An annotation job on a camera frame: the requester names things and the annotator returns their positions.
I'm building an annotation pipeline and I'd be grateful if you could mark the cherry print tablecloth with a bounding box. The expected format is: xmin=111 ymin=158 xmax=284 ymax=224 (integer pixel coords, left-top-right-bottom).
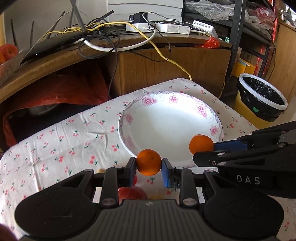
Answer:
xmin=0 ymin=78 xmax=296 ymax=241

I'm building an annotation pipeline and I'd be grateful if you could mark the white power strip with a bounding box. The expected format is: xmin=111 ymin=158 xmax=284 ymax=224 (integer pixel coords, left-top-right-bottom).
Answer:
xmin=125 ymin=23 xmax=153 ymax=33

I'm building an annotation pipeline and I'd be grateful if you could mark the yellow cable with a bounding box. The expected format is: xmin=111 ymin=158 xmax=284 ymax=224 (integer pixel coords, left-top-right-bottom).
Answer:
xmin=39 ymin=21 xmax=193 ymax=81

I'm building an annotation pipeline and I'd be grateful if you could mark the black power adapter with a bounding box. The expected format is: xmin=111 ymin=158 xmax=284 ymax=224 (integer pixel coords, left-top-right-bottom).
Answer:
xmin=128 ymin=12 xmax=147 ymax=24

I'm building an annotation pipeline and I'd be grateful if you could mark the black wifi router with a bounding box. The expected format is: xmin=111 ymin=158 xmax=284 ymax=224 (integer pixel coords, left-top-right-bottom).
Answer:
xmin=10 ymin=0 xmax=121 ymax=64

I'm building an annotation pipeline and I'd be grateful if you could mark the round red tomato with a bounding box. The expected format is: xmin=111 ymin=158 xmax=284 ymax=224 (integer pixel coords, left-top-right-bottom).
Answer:
xmin=118 ymin=186 xmax=147 ymax=202

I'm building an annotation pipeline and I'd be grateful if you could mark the small red bag on desk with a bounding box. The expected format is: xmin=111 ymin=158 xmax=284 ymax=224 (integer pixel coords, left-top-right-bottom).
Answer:
xmin=195 ymin=37 xmax=220 ymax=49

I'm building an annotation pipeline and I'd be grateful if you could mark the red plastic bag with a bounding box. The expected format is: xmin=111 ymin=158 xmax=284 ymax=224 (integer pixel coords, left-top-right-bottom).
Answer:
xmin=3 ymin=70 xmax=107 ymax=147

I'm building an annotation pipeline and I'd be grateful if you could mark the white router box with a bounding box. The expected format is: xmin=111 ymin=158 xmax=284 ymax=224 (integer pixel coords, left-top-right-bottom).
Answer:
xmin=156 ymin=23 xmax=190 ymax=35

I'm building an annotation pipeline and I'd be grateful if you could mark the white labelled box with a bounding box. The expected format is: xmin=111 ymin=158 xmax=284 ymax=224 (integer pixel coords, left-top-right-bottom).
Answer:
xmin=192 ymin=20 xmax=219 ymax=39

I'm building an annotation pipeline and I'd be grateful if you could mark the thick white cable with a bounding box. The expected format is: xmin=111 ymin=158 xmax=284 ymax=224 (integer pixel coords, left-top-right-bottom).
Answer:
xmin=67 ymin=27 xmax=157 ymax=52

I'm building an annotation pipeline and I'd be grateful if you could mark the black metal shelf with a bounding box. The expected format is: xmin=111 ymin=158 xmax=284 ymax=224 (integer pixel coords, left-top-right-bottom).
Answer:
xmin=182 ymin=1 xmax=276 ymax=77

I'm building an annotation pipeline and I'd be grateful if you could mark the wooden desk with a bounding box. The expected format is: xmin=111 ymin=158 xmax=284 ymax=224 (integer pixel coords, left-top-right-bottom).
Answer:
xmin=1 ymin=34 xmax=232 ymax=101

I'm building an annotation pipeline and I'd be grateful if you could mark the yellow trash bin black liner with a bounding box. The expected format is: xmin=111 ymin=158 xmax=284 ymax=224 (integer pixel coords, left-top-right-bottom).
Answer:
xmin=234 ymin=73 xmax=288 ymax=129

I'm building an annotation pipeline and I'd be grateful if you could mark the glass fruit bowl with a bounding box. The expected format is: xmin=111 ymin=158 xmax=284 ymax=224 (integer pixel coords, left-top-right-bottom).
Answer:
xmin=0 ymin=50 xmax=29 ymax=86

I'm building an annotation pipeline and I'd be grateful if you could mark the white floral plate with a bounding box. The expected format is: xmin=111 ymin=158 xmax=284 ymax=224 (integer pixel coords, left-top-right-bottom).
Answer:
xmin=118 ymin=91 xmax=223 ymax=168

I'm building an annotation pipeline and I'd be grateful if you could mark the small orange mandarin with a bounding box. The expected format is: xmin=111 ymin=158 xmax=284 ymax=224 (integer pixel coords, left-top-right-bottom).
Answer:
xmin=136 ymin=149 xmax=162 ymax=176
xmin=189 ymin=135 xmax=214 ymax=155

